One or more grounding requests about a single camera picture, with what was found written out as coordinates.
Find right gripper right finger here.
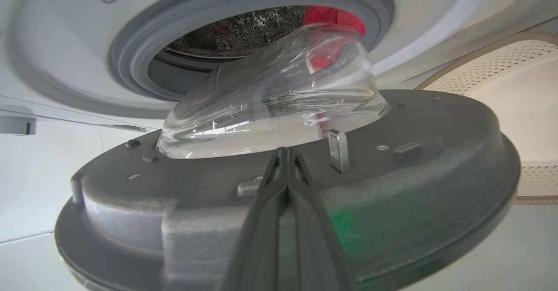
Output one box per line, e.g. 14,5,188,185
287,147,358,291

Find dark washer door glass bowl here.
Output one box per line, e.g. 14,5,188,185
54,23,521,291

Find red shirt white collar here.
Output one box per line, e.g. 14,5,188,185
303,6,366,71

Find cream perforated laundry basket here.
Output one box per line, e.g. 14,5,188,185
416,32,558,205

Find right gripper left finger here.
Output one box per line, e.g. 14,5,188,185
220,147,293,291

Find white front-load washing machine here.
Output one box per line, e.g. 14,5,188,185
0,0,558,135

